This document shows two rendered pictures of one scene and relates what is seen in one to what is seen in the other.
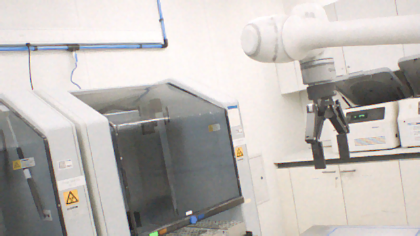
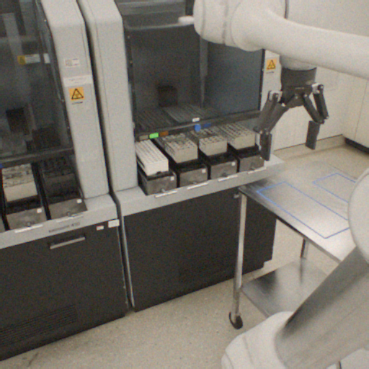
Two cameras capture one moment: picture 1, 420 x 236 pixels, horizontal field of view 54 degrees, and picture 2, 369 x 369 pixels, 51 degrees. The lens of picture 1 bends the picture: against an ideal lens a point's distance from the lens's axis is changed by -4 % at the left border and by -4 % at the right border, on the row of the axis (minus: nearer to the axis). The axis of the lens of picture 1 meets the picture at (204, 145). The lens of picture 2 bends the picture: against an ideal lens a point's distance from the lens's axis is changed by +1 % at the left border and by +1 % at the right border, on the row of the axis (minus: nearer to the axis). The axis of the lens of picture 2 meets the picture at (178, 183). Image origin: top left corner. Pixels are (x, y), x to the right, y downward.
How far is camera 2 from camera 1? 0.51 m
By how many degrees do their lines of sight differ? 34
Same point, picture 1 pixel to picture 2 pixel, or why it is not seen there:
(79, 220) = (83, 114)
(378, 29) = (334, 56)
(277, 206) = (343, 97)
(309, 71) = not seen: hidden behind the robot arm
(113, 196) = (119, 96)
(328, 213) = not seen: outside the picture
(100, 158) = (109, 60)
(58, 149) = (65, 47)
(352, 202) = not seen: outside the picture
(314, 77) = (287, 60)
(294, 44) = (243, 36)
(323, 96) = (291, 85)
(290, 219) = (352, 113)
